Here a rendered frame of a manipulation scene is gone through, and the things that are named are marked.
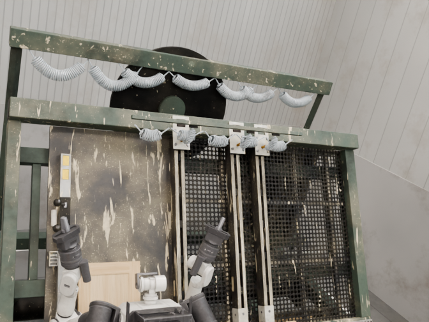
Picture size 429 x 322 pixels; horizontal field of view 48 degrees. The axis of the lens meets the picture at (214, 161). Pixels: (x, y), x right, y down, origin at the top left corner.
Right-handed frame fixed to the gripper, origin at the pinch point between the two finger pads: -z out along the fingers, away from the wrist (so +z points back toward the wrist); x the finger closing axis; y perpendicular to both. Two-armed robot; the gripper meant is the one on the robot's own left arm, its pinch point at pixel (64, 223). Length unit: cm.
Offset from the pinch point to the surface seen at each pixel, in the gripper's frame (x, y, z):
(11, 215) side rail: 5.9, -45.3, 9.0
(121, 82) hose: 99, -56, -34
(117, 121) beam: 66, -30, -22
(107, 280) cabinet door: 30, -15, 50
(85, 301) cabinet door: 17, -18, 55
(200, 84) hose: 142, -29, -26
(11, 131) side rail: 23, -57, -26
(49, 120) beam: 37, -47, -28
